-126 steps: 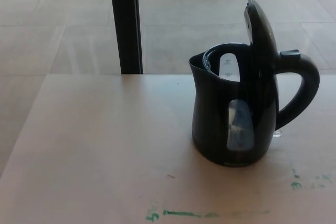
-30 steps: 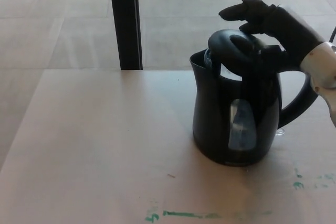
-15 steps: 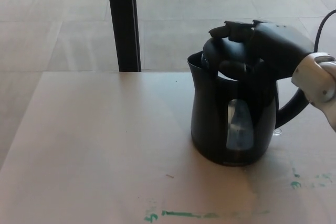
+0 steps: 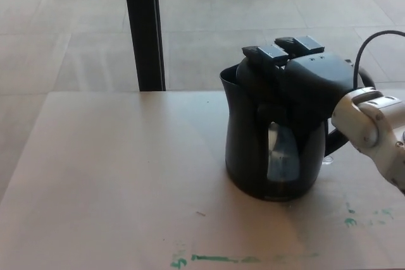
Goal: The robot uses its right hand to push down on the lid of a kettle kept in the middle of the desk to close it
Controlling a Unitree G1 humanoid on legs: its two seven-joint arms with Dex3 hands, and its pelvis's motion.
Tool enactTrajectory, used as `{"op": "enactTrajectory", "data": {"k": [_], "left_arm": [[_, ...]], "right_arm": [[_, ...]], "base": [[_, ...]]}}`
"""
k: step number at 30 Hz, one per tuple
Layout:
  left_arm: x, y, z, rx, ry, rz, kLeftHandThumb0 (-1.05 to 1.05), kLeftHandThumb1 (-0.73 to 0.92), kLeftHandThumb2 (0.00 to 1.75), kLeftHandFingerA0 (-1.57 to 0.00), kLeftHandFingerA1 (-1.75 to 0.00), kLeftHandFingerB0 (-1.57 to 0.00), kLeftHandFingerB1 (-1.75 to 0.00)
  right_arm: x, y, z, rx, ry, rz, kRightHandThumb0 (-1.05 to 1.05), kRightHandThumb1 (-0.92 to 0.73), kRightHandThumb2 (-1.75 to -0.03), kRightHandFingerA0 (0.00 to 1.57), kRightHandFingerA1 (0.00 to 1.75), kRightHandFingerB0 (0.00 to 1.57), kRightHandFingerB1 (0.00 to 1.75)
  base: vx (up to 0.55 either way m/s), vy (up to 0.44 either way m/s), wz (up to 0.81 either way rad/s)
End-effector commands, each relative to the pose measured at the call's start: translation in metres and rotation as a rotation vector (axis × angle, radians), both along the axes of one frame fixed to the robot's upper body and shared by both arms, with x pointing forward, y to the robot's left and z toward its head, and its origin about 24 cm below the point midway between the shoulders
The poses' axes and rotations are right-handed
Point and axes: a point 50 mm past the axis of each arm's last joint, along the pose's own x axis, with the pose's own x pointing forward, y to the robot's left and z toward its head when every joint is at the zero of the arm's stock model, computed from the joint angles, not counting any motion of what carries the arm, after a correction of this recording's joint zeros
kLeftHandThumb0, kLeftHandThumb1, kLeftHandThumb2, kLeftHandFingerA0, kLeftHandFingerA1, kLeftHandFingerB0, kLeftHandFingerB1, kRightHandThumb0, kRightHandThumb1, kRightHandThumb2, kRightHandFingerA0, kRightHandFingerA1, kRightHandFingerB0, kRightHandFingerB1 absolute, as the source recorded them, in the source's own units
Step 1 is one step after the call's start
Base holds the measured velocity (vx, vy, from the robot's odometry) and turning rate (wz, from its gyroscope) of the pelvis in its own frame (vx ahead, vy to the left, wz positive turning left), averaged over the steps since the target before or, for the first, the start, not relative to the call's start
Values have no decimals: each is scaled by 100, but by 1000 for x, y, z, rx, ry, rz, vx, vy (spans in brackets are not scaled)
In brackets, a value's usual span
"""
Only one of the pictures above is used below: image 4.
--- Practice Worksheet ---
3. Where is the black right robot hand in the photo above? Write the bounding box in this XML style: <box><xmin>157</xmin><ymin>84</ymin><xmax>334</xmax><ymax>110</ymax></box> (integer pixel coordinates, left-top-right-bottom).
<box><xmin>241</xmin><ymin>35</ymin><xmax>357</xmax><ymax>135</ymax></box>

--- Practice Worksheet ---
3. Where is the black electric kettle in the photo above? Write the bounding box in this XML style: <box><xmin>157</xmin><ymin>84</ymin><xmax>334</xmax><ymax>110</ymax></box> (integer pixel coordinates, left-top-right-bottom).
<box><xmin>219</xmin><ymin>57</ymin><xmax>377</xmax><ymax>203</ymax></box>

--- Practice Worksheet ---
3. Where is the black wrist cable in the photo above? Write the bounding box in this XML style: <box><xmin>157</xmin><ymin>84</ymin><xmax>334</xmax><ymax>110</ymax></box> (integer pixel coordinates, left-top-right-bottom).
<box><xmin>352</xmin><ymin>30</ymin><xmax>405</xmax><ymax>90</ymax></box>

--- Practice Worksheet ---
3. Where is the black vertical post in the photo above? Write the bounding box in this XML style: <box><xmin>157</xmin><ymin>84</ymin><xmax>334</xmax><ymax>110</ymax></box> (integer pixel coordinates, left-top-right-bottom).
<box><xmin>121</xmin><ymin>0</ymin><xmax>167</xmax><ymax>92</ymax></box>

